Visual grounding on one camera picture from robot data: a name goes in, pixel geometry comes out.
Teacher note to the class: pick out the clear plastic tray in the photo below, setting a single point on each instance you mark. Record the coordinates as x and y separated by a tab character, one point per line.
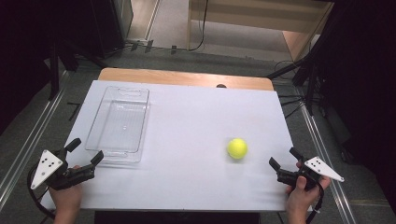
120	124

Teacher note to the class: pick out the dark curtain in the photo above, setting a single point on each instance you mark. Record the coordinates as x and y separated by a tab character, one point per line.
367	77
21	46

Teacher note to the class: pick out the person's right hand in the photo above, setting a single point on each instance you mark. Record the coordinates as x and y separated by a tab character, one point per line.
300	200

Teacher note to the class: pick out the aluminium floor rail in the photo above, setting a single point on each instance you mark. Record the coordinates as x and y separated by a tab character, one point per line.
327	168
28	149

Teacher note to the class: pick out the person's left hand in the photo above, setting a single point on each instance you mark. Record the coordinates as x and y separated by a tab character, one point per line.
67	199

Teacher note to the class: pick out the black stand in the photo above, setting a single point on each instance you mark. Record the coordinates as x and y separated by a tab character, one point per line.
54	68
309	81

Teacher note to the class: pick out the small dark knob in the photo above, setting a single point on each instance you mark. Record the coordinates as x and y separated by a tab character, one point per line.
221	86

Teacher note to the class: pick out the wooden table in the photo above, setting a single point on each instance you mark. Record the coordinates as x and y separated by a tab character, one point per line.
174	77

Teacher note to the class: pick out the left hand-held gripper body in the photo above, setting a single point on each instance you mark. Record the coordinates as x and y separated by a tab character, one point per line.
46	168

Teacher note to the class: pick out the white table board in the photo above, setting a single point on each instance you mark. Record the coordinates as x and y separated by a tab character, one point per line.
186	140

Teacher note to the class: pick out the yellow tennis ball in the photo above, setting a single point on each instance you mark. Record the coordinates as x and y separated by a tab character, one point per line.
237	148

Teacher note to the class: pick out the dark cabinet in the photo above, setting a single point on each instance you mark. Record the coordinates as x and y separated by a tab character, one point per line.
112	25

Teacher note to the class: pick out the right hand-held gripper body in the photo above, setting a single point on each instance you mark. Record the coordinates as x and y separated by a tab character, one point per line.
323	169

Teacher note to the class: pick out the light wooden counter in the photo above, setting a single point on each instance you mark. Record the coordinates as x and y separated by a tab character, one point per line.
249	15

